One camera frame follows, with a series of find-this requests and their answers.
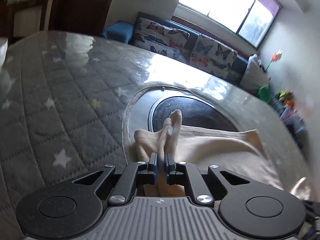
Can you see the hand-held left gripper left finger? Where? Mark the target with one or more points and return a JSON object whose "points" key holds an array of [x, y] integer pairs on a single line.
{"points": [[155, 171]]}

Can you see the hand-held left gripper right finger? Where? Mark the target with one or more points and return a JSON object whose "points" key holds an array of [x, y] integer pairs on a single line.
{"points": [[167, 171]]}

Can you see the cream shirt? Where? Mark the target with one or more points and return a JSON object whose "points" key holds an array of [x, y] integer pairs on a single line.
{"points": [[212, 150]]}

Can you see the round black induction cooktop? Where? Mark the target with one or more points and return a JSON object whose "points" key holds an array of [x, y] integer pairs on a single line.
{"points": [[195, 110]]}

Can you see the orange plush toy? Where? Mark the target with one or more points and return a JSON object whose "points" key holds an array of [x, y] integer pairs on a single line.
{"points": [[290, 103]]}

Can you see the butterfly print cushion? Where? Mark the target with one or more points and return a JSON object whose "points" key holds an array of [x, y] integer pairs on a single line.
{"points": [[157, 37], [212, 55]]}

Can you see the green plastic basin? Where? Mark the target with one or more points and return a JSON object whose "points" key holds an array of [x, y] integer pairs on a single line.
{"points": [[265, 93]]}

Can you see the teddy bear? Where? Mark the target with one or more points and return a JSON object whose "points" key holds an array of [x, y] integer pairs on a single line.
{"points": [[283, 95]]}

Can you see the grey pillow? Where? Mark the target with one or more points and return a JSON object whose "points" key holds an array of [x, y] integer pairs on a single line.
{"points": [[255, 75]]}

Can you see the blue sofa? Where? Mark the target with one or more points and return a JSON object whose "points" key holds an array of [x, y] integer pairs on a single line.
{"points": [[117, 30]]}

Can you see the colourful pinwheel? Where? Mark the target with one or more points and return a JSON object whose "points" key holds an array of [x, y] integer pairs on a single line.
{"points": [[276, 56]]}

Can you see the window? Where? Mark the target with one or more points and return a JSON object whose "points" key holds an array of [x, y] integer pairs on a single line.
{"points": [[220, 0]]}

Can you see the dark wooden glass-panel door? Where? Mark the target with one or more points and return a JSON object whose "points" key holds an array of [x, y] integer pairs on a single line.
{"points": [[65, 10]]}

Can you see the white bowl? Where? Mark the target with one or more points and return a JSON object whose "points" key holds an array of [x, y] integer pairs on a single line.
{"points": [[3, 52]]}

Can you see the dark wooden counter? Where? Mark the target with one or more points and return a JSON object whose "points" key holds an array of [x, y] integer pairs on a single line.
{"points": [[30, 3]]}

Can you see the dark wooden display cabinet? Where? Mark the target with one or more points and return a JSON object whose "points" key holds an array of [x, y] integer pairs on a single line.
{"points": [[5, 12]]}

